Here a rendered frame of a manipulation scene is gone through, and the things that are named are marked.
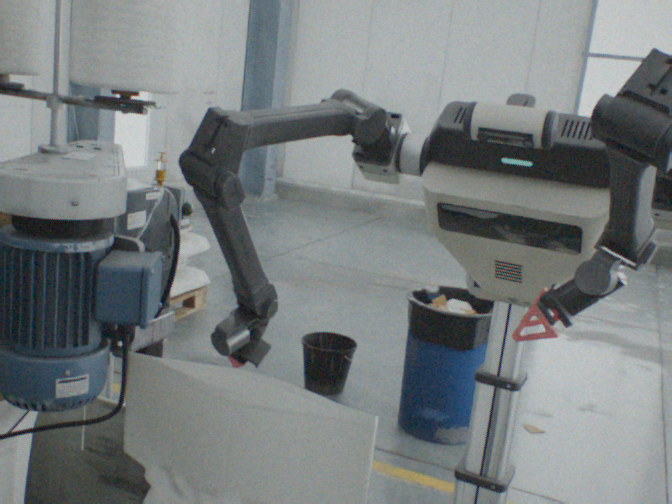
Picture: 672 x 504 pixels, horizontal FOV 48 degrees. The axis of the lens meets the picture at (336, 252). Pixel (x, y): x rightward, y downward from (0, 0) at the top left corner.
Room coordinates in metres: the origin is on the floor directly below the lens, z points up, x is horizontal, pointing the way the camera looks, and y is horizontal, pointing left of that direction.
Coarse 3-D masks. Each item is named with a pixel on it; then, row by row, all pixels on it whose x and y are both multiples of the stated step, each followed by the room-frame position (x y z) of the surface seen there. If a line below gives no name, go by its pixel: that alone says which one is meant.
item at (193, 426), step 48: (144, 384) 1.31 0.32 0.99; (192, 384) 1.24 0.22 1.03; (240, 384) 1.30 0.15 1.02; (288, 384) 1.26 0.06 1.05; (144, 432) 1.30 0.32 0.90; (192, 432) 1.24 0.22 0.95; (240, 432) 1.19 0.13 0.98; (288, 432) 1.18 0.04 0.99; (336, 432) 1.18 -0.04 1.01; (192, 480) 1.23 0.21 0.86; (240, 480) 1.19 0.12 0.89; (288, 480) 1.18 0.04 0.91; (336, 480) 1.18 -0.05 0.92
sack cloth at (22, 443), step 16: (0, 416) 1.42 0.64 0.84; (16, 416) 1.45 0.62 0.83; (32, 416) 1.50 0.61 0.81; (0, 432) 1.42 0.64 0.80; (0, 448) 1.43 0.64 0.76; (16, 448) 1.46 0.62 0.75; (0, 464) 1.44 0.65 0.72; (16, 464) 1.47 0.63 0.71; (0, 480) 1.44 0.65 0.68; (16, 480) 1.48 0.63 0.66; (0, 496) 1.44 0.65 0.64; (16, 496) 1.49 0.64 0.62
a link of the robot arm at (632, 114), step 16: (656, 48) 1.00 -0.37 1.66; (640, 64) 0.99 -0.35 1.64; (656, 64) 0.98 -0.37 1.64; (640, 80) 0.97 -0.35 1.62; (656, 80) 0.97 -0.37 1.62; (624, 96) 0.97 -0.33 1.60; (640, 96) 0.96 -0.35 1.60; (656, 96) 0.95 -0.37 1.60; (608, 112) 0.96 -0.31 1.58; (624, 112) 0.95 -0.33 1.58; (640, 112) 0.94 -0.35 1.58; (656, 112) 0.94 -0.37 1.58; (608, 128) 0.96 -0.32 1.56; (624, 128) 0.95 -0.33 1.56; (640, 128) 0.94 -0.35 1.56; (656, 128) 0.93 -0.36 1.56; (624, 144) 0.97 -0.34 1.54; (640, 144) 0.94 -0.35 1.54; (656, 144) 0.93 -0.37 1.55
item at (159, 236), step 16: (128, 192) 1.38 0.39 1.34; (144, 192) 1.42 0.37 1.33; (128, 208) 1.38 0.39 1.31; (144, 208) 1.42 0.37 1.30; (160, 208) 1.47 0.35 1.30; (176, 208) 1.53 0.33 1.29; (112, 224) 1.34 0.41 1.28; (160, 224) 1.48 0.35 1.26; (144, 240) 1.43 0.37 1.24; (160, 240) 1.48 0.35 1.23
